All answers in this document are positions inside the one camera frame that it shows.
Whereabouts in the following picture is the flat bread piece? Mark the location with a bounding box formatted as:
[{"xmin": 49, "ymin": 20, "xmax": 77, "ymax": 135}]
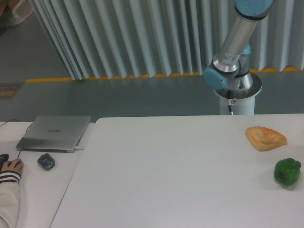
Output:
[{"xmin": 245, "ymin": 126, "xmax": 287, "ymax": 152}]

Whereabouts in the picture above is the green bell pepper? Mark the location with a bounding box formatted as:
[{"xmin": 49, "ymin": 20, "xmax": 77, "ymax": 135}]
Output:
[{"xmin": 274, "ymin": 158, "xmax": 301, "ymax": 186}]

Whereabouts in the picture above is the thin black cable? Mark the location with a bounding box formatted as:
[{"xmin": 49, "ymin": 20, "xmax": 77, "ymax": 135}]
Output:
[{"xmin": 0, "ymin": 119, "xmax": 31, "ymax": 161}]

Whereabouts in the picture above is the black computer mouse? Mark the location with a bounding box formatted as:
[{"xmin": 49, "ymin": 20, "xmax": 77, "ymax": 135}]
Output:
[{"xmin": 0, "ymin": 154, "xmax": 9, "ymax": 170}]

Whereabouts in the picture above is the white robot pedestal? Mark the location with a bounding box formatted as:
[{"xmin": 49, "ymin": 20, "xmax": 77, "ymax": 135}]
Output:
[{"xmin": 214, "ymin": 72, "xmax": 262, "ymax": 115}]

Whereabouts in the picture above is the brown cardboard box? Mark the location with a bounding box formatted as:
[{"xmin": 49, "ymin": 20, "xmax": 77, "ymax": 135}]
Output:
[{"xmin": 0, "ymin": 0, "xmax": 33, "ymax": 27}]

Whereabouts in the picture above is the silver closed laptop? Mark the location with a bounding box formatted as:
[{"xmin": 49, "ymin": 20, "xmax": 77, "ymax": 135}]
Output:
[{"xmin": 16, "ymin": 115, "xmax": 91, "ymax": 152}]

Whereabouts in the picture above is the white folding partition screen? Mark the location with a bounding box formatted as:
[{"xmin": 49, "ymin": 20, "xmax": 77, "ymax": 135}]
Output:
[{"xmin": 31, "ymin": 0, "xmax": 304, "ymax": 80}]

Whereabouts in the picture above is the dark grey small device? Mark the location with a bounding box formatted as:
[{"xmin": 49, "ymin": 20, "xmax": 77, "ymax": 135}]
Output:
[{"xmin": 37, "ymin": 153, "xmax": 56, "ymax": 171}]

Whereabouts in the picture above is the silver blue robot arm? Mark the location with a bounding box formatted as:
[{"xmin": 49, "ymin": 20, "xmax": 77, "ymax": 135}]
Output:
[{"xmin": 203, "ymin": 0, "xmax": 273, "ymax": 89}]

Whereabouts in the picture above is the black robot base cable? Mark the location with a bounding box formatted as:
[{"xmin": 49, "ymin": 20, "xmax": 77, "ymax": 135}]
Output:
[{"xmin": 227, "ymin": 89, "xmax": 235, "ymax": 116}]

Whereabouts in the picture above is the cream sleeved forearm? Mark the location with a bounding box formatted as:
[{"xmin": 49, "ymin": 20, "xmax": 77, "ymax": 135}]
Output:
[{"xmin": 0, "ymin": 171, "xmax": 21, "ymax": 228}]

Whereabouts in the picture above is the person's hand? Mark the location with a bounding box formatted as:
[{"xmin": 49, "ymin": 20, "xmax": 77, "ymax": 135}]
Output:
[{"xmin": 1, "ymin": 158, "xmax": 23, "ymax": 176}]

